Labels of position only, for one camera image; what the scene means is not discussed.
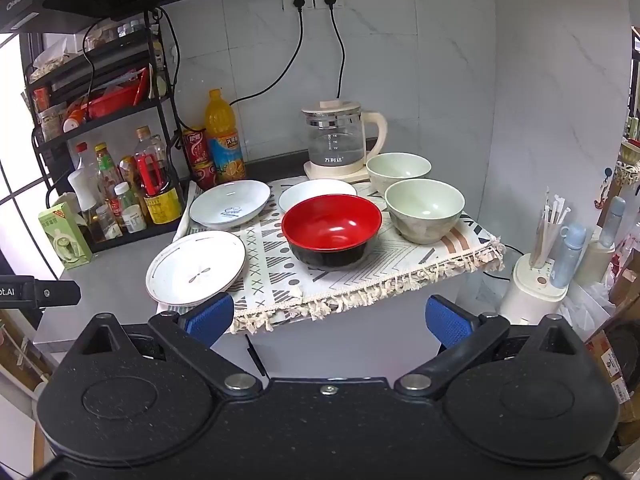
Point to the red plastic tray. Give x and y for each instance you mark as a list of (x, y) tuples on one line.
[(117, 100)]

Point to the green label sauce bottle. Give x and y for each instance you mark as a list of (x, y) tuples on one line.
[(106, 170)]

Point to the white bowl with blue print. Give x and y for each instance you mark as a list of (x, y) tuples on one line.
[(315, 192)]

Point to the white utensil holder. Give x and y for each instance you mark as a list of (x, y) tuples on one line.
[(530, 295)]

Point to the cardboard box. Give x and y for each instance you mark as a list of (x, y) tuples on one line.
[(615, 355)]

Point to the orange juice bottle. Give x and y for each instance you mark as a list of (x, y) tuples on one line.
[(225, 140)]

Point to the red drink can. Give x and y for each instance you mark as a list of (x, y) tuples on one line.
[(205, 175), (196, 145)]

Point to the white plate with blue print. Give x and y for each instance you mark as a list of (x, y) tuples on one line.
[(227, 205)]

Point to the white green striped towel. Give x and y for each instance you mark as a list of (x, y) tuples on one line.
[(184, 215)]

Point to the clear bottle white cap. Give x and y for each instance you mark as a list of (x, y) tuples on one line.
[(125, 200)]

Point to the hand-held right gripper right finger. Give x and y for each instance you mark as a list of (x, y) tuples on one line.
[(446, 321)]

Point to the light blue thermos bottle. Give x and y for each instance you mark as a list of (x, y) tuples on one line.
[(567, 255), (611, 220)]

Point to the red and black bowl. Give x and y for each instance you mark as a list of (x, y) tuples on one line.
[(330, 227)]

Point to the bundle of white chopsticks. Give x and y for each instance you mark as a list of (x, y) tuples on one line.
[(545, 230)]

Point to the small glass jar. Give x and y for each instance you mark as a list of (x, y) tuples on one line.
[(107, 222)]

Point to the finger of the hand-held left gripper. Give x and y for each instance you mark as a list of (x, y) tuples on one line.
[(57, 292)]

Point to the black metal kitchen rack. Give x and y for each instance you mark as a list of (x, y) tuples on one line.
[(165, 105)]

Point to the speckled white plate brown rim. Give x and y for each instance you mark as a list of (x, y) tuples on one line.
[(192, 270)]

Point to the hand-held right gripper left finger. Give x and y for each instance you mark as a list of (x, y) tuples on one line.
[(209, 319)]

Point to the cream kettle base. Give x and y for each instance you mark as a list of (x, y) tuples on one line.
[(325, 174)]

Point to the pale green bowl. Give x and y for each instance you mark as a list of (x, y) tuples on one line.
[(397, 170), (425, 210)]

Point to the patterned fringed table cloth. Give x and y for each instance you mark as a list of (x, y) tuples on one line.
[(420, 260)]

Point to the green carton box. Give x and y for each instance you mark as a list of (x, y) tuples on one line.
[(62, 237)]

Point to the glass electric kettle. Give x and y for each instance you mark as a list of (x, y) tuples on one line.
[(335, 140)]

